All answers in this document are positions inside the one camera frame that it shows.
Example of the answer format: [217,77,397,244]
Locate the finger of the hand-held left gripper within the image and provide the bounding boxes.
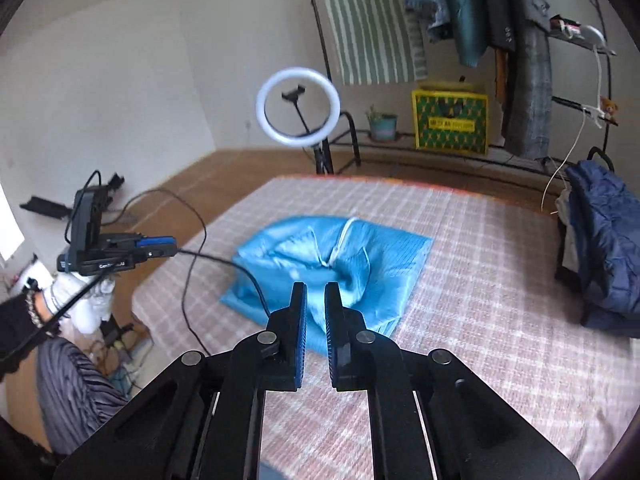
[133,236,178,260]

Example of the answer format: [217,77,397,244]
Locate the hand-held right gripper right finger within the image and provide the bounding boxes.
[324,281,578,480]

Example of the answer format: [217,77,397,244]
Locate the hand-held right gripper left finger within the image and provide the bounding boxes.
[52,281,308,480]

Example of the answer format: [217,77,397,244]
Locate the light blue striped coat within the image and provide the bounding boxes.
[220,215,435,356]

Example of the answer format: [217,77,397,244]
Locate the person's left forearm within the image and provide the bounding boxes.
[0,280,63,386]

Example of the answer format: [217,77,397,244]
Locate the folded grey white clothes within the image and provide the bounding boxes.
[554,187,583,281]

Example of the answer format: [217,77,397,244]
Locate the black metal clothes rack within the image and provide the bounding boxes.
[300,0,621,176]

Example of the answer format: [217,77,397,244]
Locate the person's left hand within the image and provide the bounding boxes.
[45,274,116,336]

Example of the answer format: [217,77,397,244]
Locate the person's striped pants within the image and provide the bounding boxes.
[36,337,131,456]

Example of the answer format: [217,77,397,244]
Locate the orange patterned sheet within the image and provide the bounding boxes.
[270,172,561,213]

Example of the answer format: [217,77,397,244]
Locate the small potted plant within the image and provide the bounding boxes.
[365,105,399,143]

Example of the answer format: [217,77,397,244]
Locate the yellow patterned crate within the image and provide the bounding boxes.
[411,82,490,156]

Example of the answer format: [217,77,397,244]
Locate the navy puffer jacket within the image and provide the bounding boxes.
[565,159,640,338]

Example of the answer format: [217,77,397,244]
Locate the green striped white cloth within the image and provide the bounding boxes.
[314,0,428,86]

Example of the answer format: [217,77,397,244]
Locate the brown patterned garment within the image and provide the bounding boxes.
[494,50,510,106]

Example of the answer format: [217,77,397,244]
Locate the grey plaid coat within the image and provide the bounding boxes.
[500,0,553,160]

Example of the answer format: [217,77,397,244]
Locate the teal jacket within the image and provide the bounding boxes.
[440,0,488,68]

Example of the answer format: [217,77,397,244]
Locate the black coat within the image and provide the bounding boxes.
[480,0,521,53]

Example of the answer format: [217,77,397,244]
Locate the white handheld appliance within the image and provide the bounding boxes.
[550,17,607,46]

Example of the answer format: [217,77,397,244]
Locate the black cable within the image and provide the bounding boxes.
[0,170,273,361]

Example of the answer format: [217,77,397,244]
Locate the white ring light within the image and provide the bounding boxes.
[256,66,342,148]

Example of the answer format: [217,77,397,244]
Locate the black ring light stand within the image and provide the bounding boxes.
[295,97,335,176]

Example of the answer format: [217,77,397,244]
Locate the white charging cable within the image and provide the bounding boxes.
[541,45,603,213]

